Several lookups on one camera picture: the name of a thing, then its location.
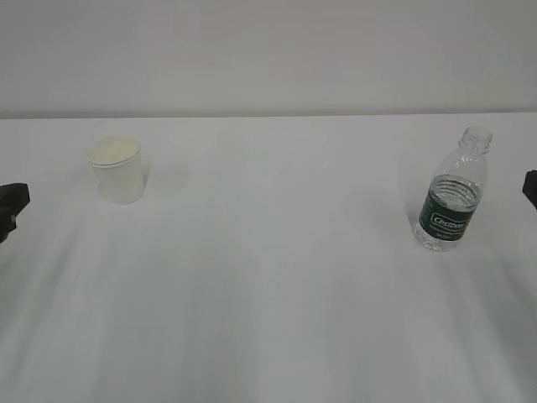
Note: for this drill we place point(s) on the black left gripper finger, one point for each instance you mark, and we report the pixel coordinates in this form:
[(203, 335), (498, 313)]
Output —
[(14, 196), (7, 224)]

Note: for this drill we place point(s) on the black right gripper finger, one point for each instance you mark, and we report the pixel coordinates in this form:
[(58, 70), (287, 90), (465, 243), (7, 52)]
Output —
[(530, 187)]

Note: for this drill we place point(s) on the clear water bottle green label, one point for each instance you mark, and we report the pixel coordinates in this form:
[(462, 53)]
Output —
[(455, 192)]

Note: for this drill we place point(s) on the white paper cup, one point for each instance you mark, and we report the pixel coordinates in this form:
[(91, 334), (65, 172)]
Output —
[(117, 164)]

